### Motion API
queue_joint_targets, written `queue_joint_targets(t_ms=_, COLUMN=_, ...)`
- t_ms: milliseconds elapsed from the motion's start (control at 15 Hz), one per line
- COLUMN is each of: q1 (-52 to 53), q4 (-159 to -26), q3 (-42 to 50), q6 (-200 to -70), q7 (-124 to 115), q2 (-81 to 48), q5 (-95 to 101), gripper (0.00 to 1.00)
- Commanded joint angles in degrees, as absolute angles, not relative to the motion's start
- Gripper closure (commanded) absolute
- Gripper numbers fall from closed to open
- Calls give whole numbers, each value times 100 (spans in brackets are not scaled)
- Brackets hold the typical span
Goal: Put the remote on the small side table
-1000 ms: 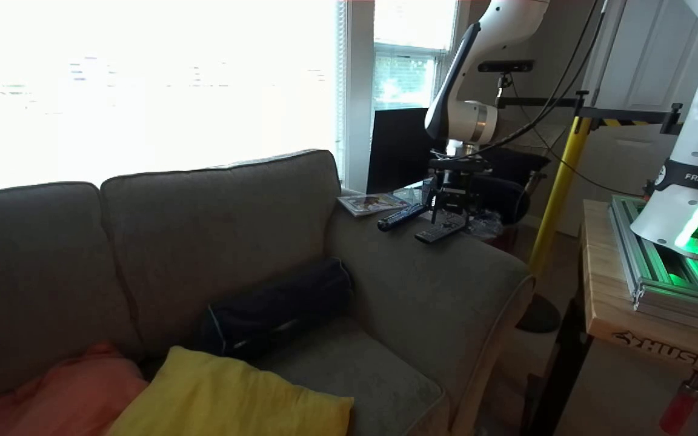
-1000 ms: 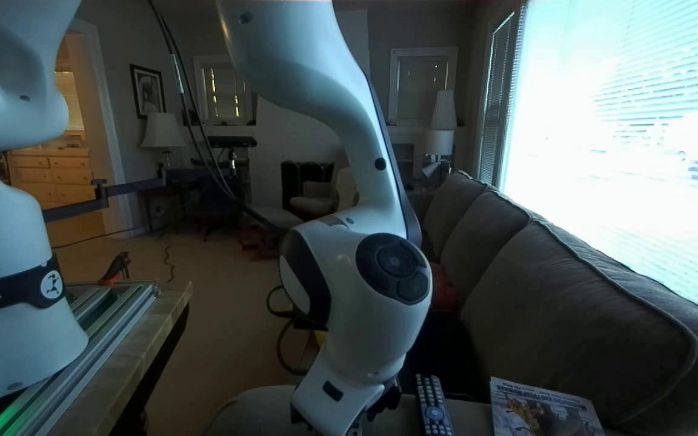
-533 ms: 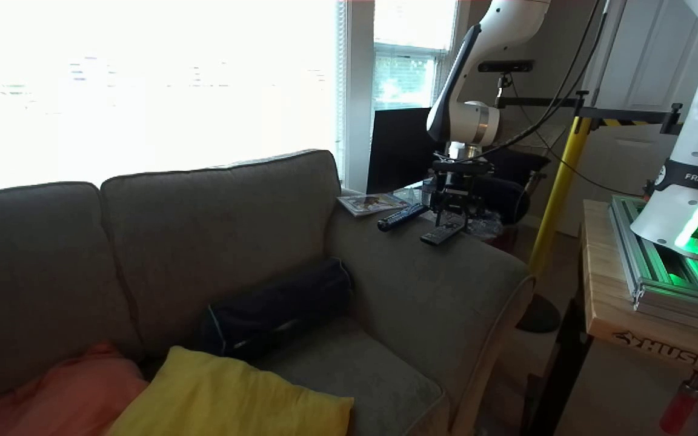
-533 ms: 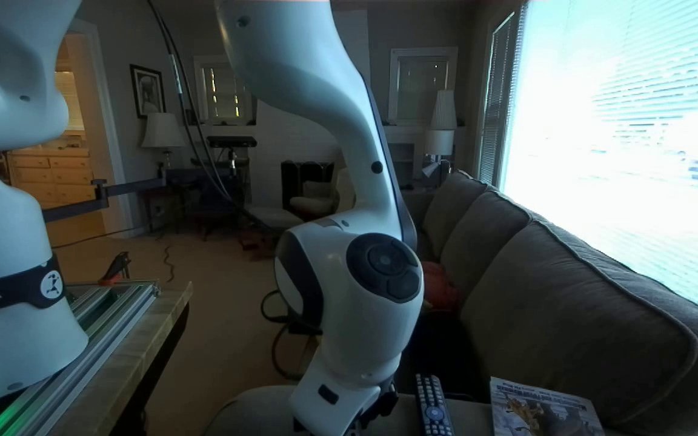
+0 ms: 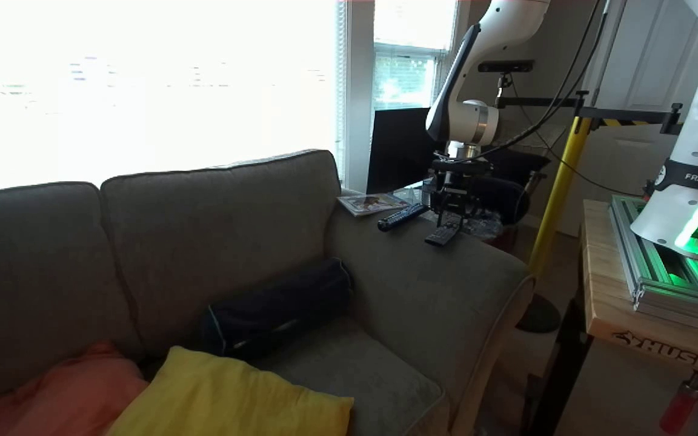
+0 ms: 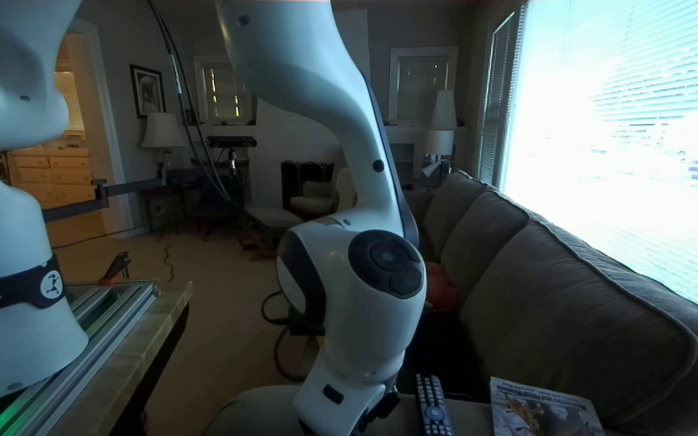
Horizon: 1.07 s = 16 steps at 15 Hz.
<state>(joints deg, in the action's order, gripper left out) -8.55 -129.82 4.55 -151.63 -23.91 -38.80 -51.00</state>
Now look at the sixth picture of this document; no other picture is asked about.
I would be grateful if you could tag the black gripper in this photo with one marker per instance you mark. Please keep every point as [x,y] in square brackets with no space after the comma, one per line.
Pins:
[382,409]

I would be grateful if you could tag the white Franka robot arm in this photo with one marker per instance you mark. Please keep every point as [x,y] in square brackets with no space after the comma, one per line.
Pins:
[351,324]

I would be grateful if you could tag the black remote control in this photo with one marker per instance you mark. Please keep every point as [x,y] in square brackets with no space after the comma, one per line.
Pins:
[433,404]

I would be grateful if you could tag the orange pillow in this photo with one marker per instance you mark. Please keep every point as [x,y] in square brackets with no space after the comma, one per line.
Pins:
[444,289]

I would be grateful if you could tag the magazine with colourful cover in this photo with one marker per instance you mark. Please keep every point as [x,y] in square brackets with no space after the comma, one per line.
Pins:
[545,409]

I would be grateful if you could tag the grey-brown fabric sofa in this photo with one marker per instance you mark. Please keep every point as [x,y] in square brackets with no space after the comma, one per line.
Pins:
[575,324]

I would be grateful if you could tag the white ottoman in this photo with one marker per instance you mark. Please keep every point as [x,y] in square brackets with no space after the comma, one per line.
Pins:
[272,218]

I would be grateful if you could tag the dark console table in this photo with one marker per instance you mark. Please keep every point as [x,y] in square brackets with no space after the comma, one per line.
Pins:
[194,203]

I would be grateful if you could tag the table lamp white shade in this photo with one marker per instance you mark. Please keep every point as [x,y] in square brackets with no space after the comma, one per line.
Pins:
[442,123]
[163,131]

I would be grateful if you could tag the aluminium robot mounting plate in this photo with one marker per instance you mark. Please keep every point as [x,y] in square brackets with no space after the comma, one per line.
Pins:
[97,324]

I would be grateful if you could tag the small white framed window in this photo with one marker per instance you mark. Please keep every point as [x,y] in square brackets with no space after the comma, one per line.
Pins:
[417,82]
[221,95]

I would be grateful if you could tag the large window with blinds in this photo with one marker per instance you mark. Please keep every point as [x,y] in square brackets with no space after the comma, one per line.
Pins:
[631,137]

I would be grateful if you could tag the wooden dresser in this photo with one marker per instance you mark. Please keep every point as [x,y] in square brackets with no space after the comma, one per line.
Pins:
[50,177]

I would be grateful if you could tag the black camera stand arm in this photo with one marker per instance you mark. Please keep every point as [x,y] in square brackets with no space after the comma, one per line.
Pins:
[114,193]

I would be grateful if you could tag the black framed wall picture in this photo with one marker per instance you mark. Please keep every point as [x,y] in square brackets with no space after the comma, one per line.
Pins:
[149,90]

